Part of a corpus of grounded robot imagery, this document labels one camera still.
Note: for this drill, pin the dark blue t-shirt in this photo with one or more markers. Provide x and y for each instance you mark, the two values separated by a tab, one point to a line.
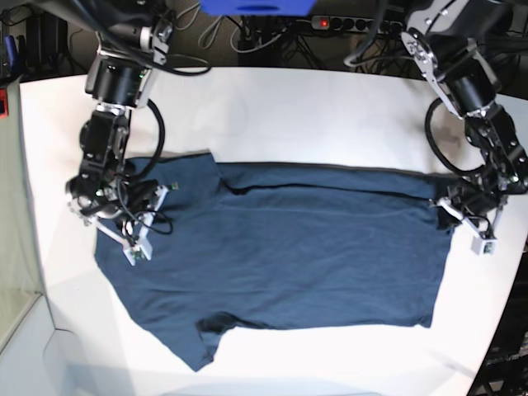
282	246

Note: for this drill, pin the red clamp at table edge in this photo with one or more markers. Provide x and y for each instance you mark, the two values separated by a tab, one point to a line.
3	103

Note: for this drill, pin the blue object at left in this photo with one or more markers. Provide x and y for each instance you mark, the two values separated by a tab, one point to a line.
12	53

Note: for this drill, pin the blue box at top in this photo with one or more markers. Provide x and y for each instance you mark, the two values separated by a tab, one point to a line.
257	7

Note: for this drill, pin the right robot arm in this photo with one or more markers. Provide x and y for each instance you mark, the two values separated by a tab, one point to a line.
133	43

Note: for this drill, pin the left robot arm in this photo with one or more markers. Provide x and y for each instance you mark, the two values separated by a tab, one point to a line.
441	37

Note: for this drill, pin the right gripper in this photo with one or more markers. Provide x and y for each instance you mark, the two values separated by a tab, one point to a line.
128	213

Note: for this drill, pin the black power strip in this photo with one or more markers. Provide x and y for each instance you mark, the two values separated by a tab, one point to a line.
354	25

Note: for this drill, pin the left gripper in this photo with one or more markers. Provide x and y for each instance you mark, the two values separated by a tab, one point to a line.
481	227

